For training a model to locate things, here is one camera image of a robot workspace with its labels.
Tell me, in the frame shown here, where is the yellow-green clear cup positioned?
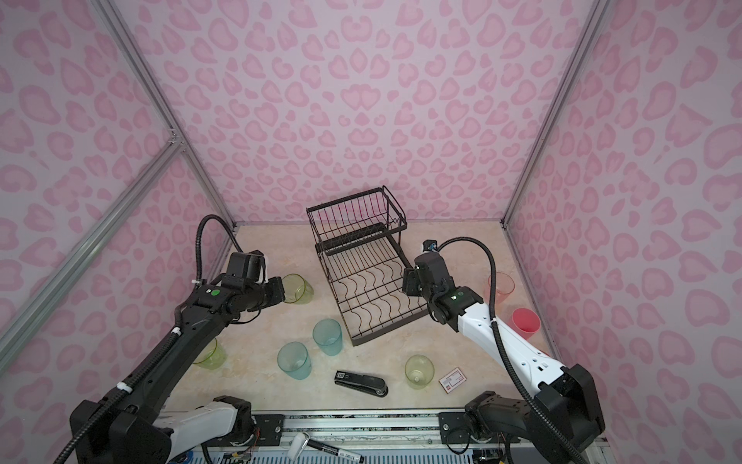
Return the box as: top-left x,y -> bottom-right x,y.
282,274 -> 314,305

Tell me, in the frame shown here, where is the teal clear cup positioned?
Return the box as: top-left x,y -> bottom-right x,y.
276,341 -> 312,380
312,318 -> 343,357

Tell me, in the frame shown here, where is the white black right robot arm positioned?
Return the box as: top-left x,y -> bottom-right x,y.
402,251 -> 605,463

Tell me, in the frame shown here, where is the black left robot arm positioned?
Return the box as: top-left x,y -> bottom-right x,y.
55,251 -> 285,463

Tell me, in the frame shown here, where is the clear pink plastic cup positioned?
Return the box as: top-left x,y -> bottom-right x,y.
484,272 -> 515,307

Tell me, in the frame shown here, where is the yellow-green cup left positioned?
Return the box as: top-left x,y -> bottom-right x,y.
192,338 -> 227,370

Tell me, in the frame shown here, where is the yellow-green cup front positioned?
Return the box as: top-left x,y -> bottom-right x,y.
405,355 -> 435,390

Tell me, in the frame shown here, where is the small red white card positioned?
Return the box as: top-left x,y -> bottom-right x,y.
439,367 -> 467,394

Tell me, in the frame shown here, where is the opaque pink cup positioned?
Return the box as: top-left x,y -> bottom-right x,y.
509,307 -> 541,340

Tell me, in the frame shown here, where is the black stapler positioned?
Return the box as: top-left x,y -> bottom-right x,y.
334,370 -> 388,397

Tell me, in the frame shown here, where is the black marker pen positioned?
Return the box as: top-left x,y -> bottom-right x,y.
287,432 -> 366,464

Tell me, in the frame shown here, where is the black wire dish rack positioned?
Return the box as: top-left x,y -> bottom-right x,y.
306,186 -> 427,346

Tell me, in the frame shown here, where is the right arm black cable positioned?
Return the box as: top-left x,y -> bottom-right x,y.
437,236 -> 581,464

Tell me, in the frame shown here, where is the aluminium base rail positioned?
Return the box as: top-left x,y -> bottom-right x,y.
109,408 -> 610,464

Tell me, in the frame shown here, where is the aluminium frame left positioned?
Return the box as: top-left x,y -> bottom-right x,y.
0,0 -> 238,372

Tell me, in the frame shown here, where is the aluminium corner frame right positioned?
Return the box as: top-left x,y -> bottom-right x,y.
500,0 -> 614,229

